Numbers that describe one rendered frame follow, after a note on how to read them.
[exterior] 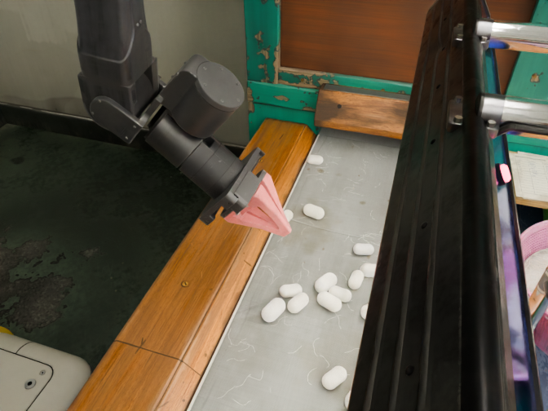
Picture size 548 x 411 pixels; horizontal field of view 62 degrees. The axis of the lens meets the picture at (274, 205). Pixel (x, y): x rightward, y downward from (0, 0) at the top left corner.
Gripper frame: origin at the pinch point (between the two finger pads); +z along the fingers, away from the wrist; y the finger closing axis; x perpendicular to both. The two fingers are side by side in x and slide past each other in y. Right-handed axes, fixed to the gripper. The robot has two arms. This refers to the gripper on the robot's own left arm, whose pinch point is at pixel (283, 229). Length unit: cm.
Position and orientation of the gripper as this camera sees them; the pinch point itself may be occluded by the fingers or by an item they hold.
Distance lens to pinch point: 57.4
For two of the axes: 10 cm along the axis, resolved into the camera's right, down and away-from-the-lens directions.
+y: 3.1, -6.1, 7.3
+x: -6.2, 4.5, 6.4
